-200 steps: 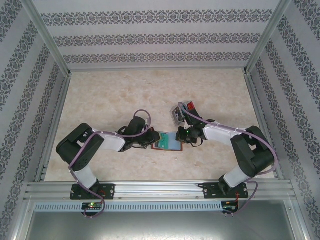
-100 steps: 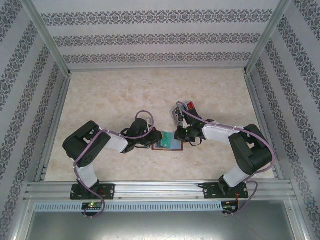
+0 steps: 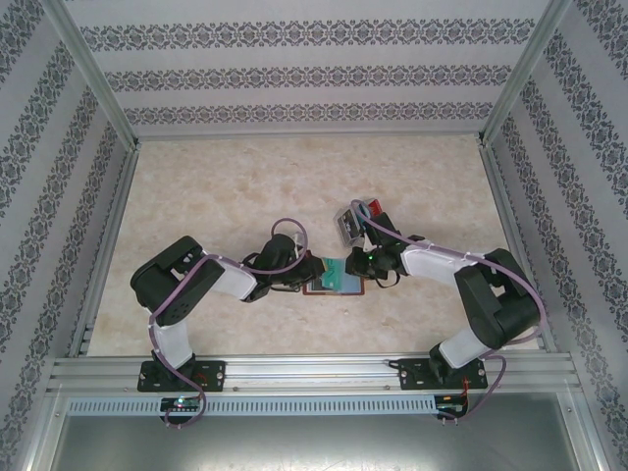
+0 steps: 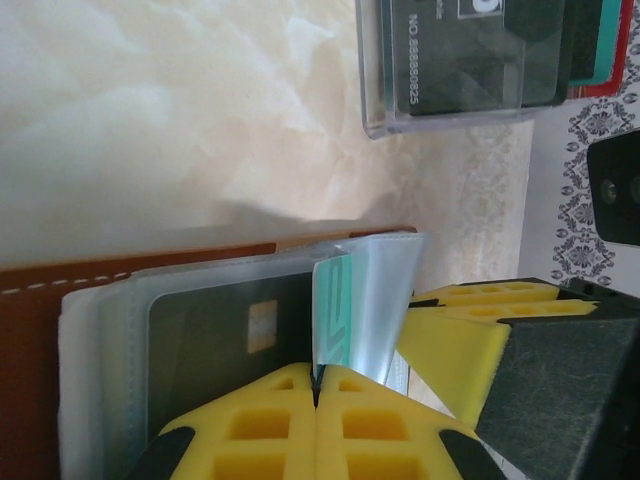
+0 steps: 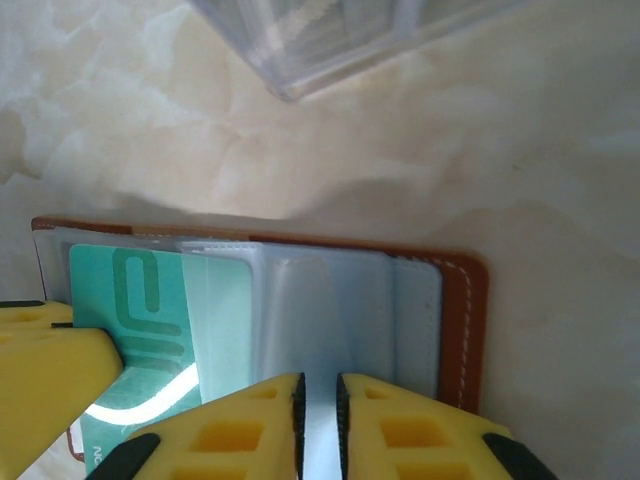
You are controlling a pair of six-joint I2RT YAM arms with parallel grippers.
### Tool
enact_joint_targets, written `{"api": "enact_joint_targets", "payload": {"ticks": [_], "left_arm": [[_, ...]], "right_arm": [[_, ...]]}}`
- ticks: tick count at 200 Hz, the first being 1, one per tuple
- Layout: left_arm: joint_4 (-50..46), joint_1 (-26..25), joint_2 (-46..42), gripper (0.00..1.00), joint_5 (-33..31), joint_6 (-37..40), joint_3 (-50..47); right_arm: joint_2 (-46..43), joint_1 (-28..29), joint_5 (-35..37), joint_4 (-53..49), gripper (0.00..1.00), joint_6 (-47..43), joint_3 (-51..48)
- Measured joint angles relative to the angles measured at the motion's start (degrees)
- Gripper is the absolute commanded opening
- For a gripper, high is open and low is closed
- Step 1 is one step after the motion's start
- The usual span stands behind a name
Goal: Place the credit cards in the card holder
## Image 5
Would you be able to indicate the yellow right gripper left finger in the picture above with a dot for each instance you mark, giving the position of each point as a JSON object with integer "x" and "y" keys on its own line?
{"x": 225, "y": 440}

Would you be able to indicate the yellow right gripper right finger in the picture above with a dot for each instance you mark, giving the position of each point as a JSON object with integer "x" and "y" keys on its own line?
{"x": 425, "y": 440}

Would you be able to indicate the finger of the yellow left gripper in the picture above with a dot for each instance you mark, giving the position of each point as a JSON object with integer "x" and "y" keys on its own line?
{"x": 45, "y": 380}
{"x": 35, "y": 315}

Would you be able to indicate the teal card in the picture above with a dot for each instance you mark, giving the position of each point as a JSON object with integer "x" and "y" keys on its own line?
{"x": 150, "y": 280}

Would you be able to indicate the brown leather card holder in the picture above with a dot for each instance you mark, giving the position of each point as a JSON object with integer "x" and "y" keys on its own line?
{"x": 460, "y": 310}

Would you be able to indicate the clear acrylic card box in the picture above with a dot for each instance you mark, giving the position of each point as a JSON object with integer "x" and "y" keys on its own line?
{"x": 340, "y": 40}

